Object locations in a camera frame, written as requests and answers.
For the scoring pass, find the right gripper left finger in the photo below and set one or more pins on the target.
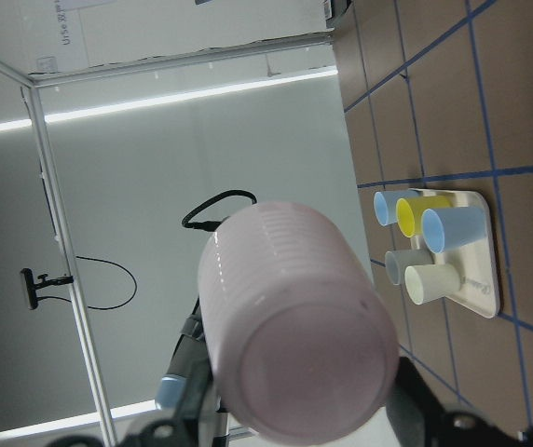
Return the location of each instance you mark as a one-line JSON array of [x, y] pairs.
[[186, 414]]

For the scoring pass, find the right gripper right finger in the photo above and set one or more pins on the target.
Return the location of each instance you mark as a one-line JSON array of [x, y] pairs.
[[418, 418]]

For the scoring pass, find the pink plastic cup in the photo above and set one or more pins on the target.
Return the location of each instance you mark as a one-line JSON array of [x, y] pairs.
[[302, 350]]

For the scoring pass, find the cream white plastic cup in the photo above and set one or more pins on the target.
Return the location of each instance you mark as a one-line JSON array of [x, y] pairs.
[[430, 282]]

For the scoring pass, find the grey plastic cup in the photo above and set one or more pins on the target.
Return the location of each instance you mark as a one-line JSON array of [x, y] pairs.
[[396, 262]]

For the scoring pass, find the light blue cup near centre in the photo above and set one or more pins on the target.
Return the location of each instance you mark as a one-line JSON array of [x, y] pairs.
[[447, 229]]

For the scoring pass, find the yellow plastic cup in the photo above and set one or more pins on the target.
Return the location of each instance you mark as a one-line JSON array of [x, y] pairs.
[[409, 212]]

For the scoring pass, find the light blue cup far end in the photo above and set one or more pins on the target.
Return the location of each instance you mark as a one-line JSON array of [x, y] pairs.
[[385, 204]]

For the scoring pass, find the cream rabbit tray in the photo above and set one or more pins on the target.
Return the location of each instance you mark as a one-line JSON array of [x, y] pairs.
[[475, 262]]

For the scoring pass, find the black camera on mount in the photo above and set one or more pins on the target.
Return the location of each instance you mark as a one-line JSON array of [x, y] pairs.
[[31, 287]]

